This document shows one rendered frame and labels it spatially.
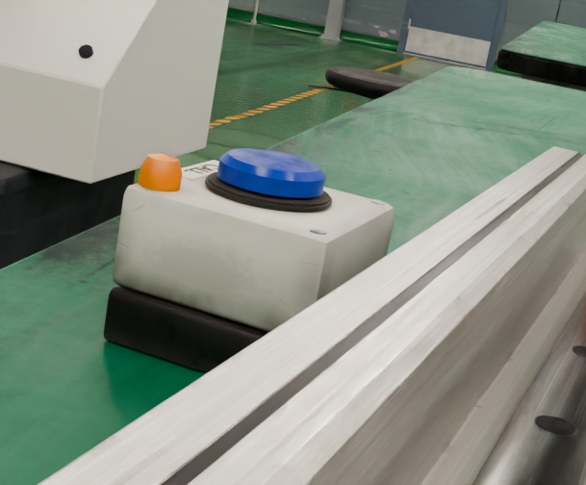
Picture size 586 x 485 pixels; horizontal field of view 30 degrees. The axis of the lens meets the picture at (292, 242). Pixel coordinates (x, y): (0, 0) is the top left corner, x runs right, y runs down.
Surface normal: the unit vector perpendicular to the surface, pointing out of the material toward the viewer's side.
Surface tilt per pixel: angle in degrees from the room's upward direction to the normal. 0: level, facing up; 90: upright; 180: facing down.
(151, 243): 90
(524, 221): 0
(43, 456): 0
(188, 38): 90
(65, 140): 90
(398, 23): 90
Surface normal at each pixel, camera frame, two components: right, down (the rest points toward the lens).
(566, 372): 0.18, -0.95
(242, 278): -0.37, 0.18
